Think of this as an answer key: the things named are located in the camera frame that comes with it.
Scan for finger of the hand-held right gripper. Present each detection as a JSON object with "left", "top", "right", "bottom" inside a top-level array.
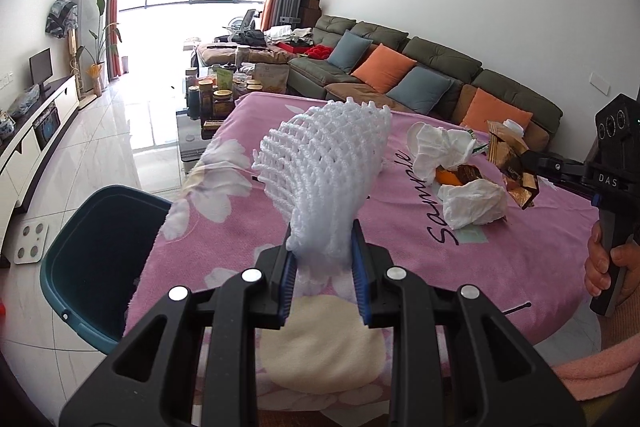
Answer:
[
  {"left": 520, "top": 150, "right": 588, "bottom": 180},
  {"left": 537, "top": 177, "right": 598, "bottom": 204}
]

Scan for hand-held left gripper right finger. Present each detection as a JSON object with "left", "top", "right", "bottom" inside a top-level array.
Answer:
[{"left": 350, "top": 219, "right": 586, "bottom": 427}]

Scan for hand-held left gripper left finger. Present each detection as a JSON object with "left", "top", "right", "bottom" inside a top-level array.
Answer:
[{"left": 59, "top": 222, "right": 301, "bottom": 427}]

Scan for gold foil box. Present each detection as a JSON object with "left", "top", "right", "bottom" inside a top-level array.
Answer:
[{"left": 486, "top": 120, "right": 541, "bottom": 210}]

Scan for orange peel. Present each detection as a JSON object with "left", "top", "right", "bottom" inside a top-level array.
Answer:
[{"left": 434, "top": 167, "right": 463, "bottom": 186}]

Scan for white foam fruit net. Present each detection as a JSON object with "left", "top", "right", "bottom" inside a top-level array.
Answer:
[{"left": 251, "top": 99, "right": 393, "bottom": 295}]

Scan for teal plastic waste bin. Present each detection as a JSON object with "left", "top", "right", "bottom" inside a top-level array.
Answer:
[{"left": 40, "top": 185, "right": 173, "bottom": 355}]

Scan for person's right forearm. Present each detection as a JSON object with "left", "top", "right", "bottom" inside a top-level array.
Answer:
[{"left": 552, "top": 294, "right": 640, "bottom": 390}]

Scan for person's right hand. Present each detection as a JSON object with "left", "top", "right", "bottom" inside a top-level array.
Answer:
[{"left": 584, "top": 222, "right": 640, "bottom": 300}]

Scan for pink floral blanket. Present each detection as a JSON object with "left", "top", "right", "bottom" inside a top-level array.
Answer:
[{"left": 122, "top": 92, "right": 608, "bottom": 427}]

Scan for orange cushion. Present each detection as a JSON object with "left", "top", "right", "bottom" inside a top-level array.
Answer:
[
  {"left": 352, "top": 44, "right": 417, "bottom": 94},
  {"left": 460, "top": 88, "right": 533, "bottom": 132}
]

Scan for crumpled white tissue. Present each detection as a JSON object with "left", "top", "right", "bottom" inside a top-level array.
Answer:
[
  {"left": 438, "top": 179, "right": 508, "bottom": 230},
  {"left": 407, "top": 123, "right": 477, "bottom": 185}
]

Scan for blue-grey cushion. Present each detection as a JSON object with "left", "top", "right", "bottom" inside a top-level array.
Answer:
[
  {"left": 386, "top": 66, "right": 453, "bottom": 115},
  {"left": 327, "top": 31, "right": 373, "bottom": 74}
]

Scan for olive green sofa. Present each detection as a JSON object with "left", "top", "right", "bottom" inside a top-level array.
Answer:
[{"left": 287, "top": 14, "right": 563, "bottom": 152}]

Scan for cluster of glass jars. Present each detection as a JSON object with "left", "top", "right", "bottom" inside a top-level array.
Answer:
[{"left": 186, "top": 67, "right": 266, "bottom": 128}]

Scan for beige paper bag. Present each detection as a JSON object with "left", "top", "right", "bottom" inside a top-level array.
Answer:
[{"left": 254, "top": 63, "right": 290, "bottom": 95}]

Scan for brown ottoman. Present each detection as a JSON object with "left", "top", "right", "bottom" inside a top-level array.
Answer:
[{"left": 195, "top": 39, "right": 301, "bottom": 68}]

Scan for white bathroom scale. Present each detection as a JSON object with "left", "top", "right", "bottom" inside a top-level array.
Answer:
[{"left": 13, "top": 213, "right": 51, "bottom": 264}]

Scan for brown cardboard boxes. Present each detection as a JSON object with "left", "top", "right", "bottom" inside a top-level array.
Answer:
[{"left": 299, "top": 0, "right": 322, "bottom": 28}]

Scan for vase of yellow dried flowers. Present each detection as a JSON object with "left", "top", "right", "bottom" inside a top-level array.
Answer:
[{"left": 86, "top": 63, "right": 105, "bottom": 96}]

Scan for white tv cabinet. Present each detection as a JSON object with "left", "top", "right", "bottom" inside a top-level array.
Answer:
[{"left": 0, "top": 74, "right": 81, "bottom": 208}]

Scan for tall leafy house plant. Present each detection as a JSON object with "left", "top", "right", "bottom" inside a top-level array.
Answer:
[{"left": 75, "top": 0, "right": 123, "bottom": 95}]

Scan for wooden stand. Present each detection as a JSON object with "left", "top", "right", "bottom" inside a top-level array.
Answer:
[{"left": 65, "top": 32, "right": 83, "bottom": 96}]

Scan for clear plastic bag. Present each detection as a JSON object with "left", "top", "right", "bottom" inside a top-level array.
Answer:
[{"left": 7, "top": 84, "right": 41, "bottom": 118}]

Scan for black monitor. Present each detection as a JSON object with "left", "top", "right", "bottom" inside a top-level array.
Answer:
[{"left": 28, "top": 48, "right": 53, "bottom": 88}]

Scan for white standing air conditioner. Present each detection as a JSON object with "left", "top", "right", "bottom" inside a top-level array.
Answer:
[{"left": 70, "top": 0, "right": 112, "bottom": 95}]

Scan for blue patterned draped cloth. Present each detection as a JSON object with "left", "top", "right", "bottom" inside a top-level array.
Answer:
[{"left": 45, "top": 0, "right": 78, "bottom": 38}]

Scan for white wall socket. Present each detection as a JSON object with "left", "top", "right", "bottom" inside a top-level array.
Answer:
[{"left": 589, "top": 69, "right": 612, "bottom": 94}]

